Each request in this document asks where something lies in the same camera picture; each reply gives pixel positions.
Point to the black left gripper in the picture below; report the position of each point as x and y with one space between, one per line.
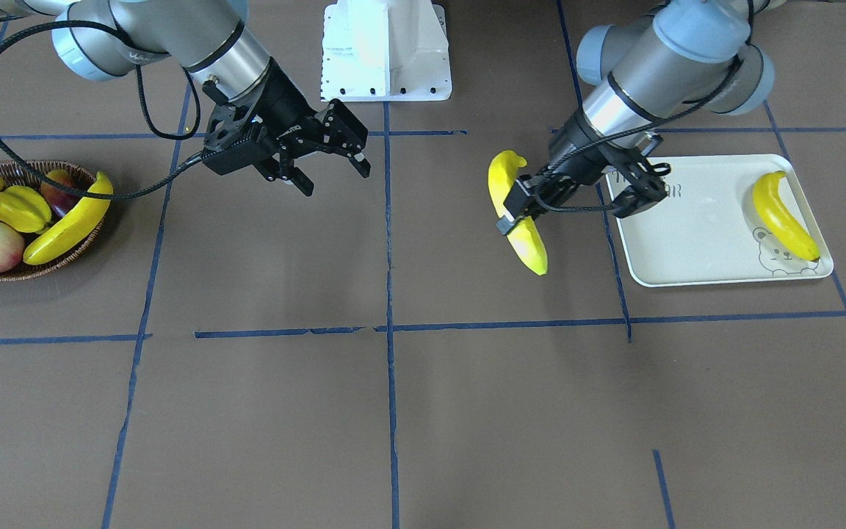
593 156

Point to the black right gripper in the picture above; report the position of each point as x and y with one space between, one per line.
285 105

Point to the yellow banana long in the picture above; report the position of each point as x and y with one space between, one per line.
519 228

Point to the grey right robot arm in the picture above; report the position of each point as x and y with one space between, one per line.
104 40

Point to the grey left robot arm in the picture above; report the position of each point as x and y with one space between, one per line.
680 57

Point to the yellow banana basket edge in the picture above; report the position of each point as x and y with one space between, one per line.
67 233

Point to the white bear print tray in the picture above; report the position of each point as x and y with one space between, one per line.
707 230

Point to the red mango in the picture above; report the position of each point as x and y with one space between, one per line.
61 202

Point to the small yellow banana piece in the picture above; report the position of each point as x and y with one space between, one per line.
24 209

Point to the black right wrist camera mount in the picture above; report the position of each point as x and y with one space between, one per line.
235 135

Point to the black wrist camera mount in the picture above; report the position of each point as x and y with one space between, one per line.
645 181
235 135

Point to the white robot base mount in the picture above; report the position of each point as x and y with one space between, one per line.
385 51

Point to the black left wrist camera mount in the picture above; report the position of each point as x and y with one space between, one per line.
645 181

